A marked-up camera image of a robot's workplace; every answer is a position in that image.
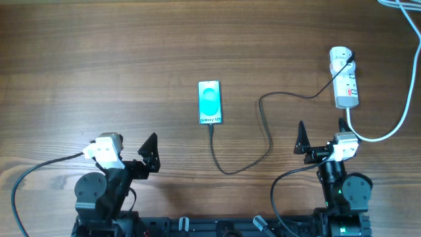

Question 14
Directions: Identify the Galaxy smartphone cyan screen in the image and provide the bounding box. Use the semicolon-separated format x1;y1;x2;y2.
197;80;222;124

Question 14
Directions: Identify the white charger plug adapter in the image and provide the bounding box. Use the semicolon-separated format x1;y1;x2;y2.
330;59;356;76

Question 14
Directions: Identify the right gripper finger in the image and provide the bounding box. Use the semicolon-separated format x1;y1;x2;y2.
293;121;310;155
337;117;361;143

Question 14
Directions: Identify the white cables top corner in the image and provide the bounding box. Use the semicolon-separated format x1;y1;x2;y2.
377;0;421;12

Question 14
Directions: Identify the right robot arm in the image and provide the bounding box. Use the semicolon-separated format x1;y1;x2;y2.
293;118;373;237

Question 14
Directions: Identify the black USB-C charging cable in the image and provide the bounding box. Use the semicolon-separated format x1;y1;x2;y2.
207;51;357;176

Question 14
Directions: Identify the white power strip cord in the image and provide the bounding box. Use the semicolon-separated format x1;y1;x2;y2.
345;0;421;143

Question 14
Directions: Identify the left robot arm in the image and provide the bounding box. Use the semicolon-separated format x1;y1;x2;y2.
71;132;161;236

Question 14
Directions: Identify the white power strip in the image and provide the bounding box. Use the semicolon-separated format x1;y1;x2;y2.
330;46;359;109

